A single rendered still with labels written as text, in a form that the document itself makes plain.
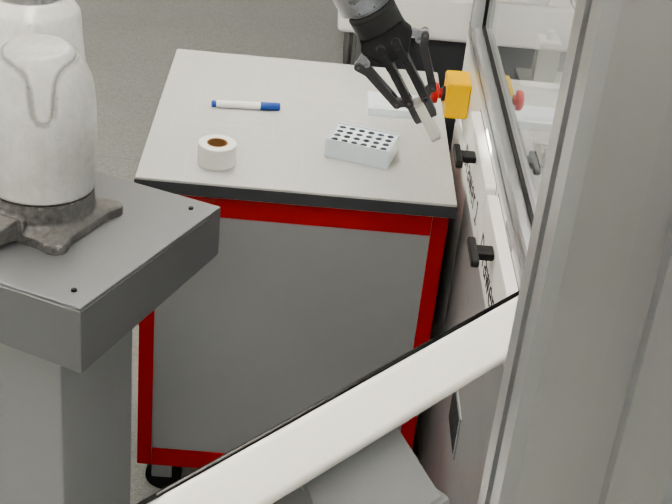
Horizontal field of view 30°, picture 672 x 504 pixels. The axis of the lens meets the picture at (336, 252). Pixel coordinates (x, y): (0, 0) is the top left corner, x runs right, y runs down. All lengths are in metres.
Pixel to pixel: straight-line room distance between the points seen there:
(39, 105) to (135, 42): 3.12
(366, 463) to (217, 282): 1.24
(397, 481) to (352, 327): 1.25
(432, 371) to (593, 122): 0.84
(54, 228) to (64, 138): 0.14
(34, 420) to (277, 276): 0.58
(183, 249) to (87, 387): 0.27
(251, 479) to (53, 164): 0.95
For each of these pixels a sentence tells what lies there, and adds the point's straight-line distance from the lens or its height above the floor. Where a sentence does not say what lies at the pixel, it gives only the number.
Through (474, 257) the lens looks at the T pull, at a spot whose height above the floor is 0.91.
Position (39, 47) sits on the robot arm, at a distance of 1.84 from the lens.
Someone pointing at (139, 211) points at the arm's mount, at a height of 0.85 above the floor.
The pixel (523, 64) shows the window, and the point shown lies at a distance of 1.95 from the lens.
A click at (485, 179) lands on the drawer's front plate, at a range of 1.99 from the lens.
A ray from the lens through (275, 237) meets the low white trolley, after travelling 2.31.
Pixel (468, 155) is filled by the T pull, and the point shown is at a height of 0.91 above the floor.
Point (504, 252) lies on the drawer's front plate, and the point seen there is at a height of 0.93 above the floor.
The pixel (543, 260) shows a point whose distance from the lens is 0.28.
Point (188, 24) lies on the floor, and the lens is 5.11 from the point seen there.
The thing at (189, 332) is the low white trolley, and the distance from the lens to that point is 2.44.
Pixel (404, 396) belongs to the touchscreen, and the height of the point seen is 1.18.
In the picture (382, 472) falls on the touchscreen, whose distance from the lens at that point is 1.17.
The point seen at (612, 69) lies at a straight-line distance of 0.25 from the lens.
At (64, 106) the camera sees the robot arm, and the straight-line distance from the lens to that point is 1.80.
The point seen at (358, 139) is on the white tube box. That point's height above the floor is 0.79.
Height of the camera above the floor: 1.81
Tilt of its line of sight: 30 degrees down
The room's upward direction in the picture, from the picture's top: 6 degrees clockwise
